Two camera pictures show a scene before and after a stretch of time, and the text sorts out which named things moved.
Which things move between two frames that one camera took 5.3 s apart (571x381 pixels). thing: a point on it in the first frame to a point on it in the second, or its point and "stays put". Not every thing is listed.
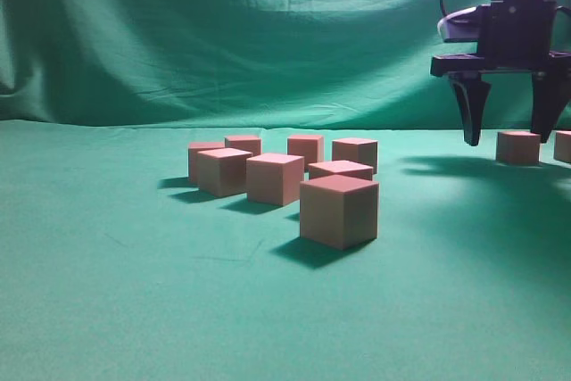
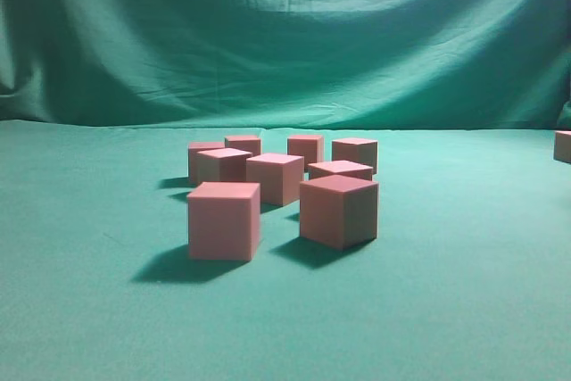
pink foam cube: (339, 211) stays put
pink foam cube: (340, 167) stays put
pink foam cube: (517, 147) to (224, 220)
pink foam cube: (356, 150) stays put
